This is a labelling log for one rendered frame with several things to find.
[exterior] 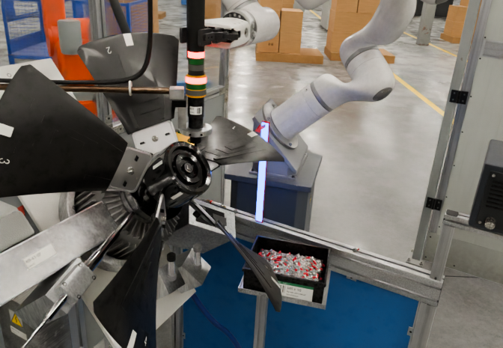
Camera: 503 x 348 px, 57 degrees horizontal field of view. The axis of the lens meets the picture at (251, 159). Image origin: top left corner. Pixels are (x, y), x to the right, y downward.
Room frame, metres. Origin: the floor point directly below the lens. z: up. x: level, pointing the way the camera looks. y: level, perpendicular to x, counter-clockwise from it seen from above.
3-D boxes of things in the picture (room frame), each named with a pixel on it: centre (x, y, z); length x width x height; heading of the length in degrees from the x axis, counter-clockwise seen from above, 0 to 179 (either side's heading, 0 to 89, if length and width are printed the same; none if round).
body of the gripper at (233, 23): (1.05, 0.08, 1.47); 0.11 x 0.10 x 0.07; 153
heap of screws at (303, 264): (1.05, -0.12, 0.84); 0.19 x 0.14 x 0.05; 78
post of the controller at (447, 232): (1.03, -0.51, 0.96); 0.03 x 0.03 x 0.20; 63
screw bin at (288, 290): (1.05, -0.12, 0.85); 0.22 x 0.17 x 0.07; 78
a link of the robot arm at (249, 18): (1.11, 0.05, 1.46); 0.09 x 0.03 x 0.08; 63
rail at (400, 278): (1.23, -0.13, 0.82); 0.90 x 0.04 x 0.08; 63
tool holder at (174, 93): (0.96, 0.14, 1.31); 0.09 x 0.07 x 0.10; 98
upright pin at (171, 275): (0.84, 0.16, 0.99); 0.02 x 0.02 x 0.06
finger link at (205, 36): (0.95, 0.09, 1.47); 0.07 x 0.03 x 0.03; 153
